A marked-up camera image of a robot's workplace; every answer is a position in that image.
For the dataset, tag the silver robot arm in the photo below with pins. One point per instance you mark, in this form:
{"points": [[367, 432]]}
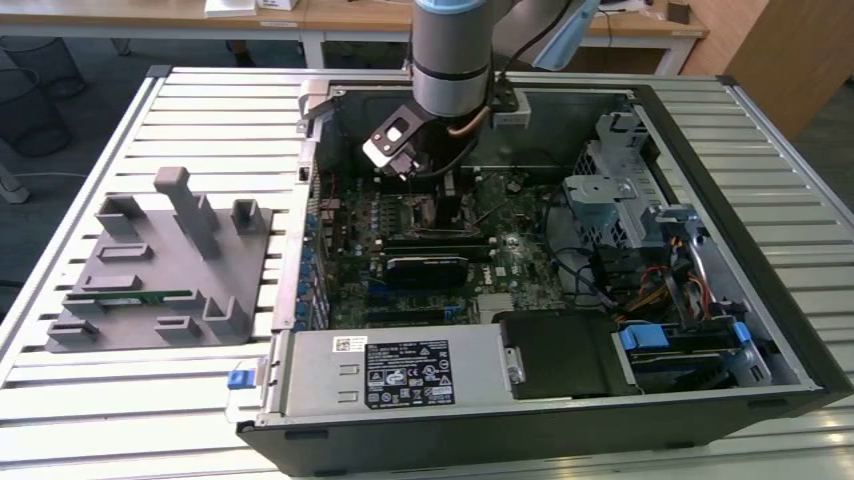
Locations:
{"points": [[447, 60]]}

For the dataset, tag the CPU socket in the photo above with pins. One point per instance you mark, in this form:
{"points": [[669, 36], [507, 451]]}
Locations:
{"points": [[422, 217]]}

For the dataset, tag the green motherboard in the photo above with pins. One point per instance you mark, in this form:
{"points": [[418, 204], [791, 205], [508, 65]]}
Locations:
{"points": [[520, 250]]}

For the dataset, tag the grey metal drive cage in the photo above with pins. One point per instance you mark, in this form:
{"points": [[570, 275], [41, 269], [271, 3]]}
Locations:
{"points": [[594, 192]]}

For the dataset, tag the black graphics card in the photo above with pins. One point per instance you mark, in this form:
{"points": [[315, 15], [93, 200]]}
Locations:
{"points": [[427, 275]]}

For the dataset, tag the silver chipset heatsink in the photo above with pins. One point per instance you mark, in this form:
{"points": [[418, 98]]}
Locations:
{"points": [[495, 306]]}

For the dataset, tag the black expansion slot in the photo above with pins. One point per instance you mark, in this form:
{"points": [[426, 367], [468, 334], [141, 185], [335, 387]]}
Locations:
{"points": [[400, 316]]}

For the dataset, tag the white cardboard box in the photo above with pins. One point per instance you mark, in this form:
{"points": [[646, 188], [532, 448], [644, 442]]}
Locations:
{"points": [[275, 4], [229, 7]]}

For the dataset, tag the grey metal support bar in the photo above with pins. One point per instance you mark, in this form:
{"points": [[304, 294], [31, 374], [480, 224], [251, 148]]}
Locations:
{"points": [[697, 247]]}

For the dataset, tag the black plastic shroud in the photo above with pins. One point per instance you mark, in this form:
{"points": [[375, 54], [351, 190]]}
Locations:
{"points": [[560, 350]]}

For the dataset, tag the small black box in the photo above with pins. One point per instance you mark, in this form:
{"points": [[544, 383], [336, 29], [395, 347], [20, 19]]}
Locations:
{"points": [[678, 12]]}

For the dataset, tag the hard disk in blue carrier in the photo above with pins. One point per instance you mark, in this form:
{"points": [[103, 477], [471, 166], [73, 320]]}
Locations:
{"points": [[643, 340]]}

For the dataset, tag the grey printed parts rack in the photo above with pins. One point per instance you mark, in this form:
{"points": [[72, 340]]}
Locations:
{"points": [[167, 270]]}

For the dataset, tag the grey power supply black label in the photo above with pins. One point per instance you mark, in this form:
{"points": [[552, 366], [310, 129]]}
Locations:
{"points": [[314, 372]]}

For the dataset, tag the green RAM stick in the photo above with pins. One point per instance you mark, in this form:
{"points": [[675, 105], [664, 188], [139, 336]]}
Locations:
{"points": [[153, 298]]}

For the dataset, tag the wooden cabinet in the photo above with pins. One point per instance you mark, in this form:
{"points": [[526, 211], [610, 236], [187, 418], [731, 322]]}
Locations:
{"points": [[787, 60]]}

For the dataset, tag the blue release latch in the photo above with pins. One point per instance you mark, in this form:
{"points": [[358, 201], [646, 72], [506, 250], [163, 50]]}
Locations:
{"points": [[240, 378]]}

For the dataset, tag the black open PC case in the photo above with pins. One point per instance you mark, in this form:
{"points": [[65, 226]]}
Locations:
{"points": [[467, 445]]}

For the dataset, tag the black mesh waste bin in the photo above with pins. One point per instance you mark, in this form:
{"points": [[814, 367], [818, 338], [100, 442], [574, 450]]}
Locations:
{"points": [[60, 60], [33, 115]]}

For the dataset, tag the white metal furniture leg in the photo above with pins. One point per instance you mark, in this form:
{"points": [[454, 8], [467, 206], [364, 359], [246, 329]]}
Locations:
{"points": [[13, 187]]}

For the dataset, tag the white wrist camera black face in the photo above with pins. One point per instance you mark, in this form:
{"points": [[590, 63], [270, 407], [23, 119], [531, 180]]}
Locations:
{"points": [[394, 135]]}

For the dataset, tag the small white wrist camera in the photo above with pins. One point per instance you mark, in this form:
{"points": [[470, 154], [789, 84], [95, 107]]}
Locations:
{"points": [[512, 117]]}

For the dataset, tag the grey metal case bracket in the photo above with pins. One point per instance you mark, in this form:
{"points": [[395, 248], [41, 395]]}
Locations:
{"points": [[314, 92]]}

